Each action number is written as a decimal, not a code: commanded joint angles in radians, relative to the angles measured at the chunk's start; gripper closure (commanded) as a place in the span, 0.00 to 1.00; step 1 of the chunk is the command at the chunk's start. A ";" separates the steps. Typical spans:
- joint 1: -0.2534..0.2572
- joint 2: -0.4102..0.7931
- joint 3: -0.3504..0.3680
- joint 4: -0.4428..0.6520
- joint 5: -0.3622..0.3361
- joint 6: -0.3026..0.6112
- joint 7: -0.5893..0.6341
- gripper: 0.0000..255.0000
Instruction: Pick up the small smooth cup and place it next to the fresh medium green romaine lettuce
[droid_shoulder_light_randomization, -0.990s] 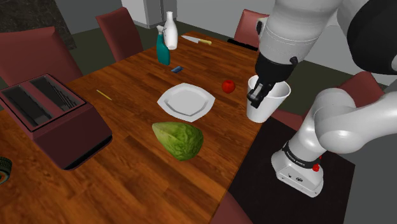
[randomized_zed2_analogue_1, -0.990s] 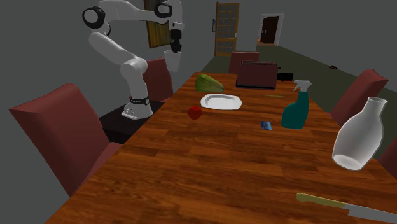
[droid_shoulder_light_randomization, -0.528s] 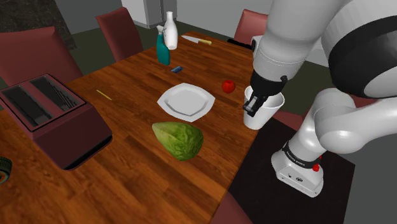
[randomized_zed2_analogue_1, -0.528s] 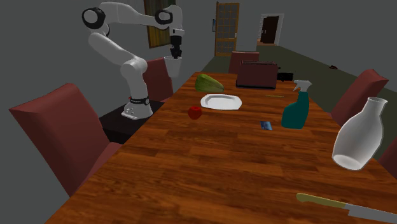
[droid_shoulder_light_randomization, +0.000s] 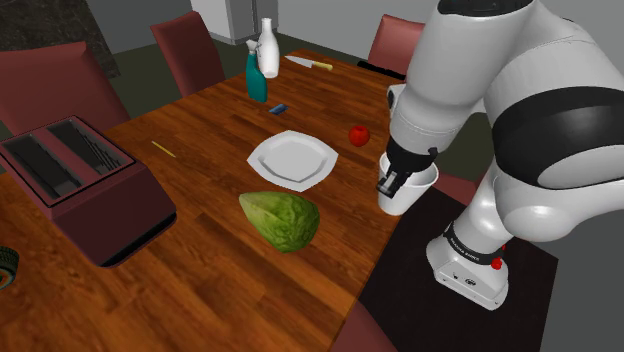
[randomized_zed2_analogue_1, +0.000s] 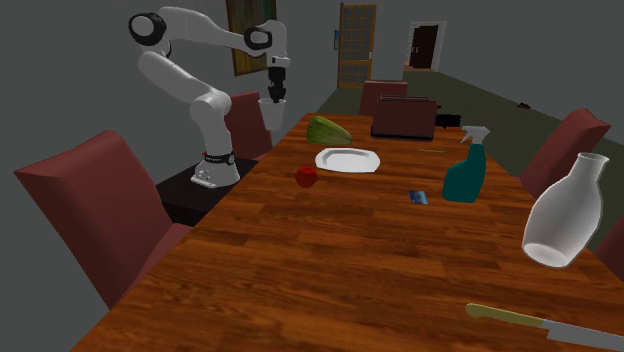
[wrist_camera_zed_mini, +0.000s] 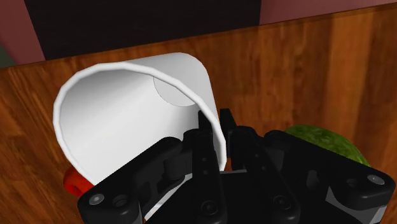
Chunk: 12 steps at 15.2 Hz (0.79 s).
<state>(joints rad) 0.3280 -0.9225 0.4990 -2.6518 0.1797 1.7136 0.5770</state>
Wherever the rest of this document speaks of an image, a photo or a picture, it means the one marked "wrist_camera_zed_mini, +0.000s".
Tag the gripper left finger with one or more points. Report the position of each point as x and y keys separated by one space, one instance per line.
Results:
x=173 y=173

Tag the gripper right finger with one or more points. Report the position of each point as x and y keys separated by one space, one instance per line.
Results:
x=310 y=173

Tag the white cup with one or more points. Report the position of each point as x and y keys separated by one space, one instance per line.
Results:
x=124 y=118

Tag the green round fruit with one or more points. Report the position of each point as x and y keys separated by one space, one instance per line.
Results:
x=335 y=141

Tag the red round fruit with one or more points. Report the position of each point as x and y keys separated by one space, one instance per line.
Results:
x=74 y=183

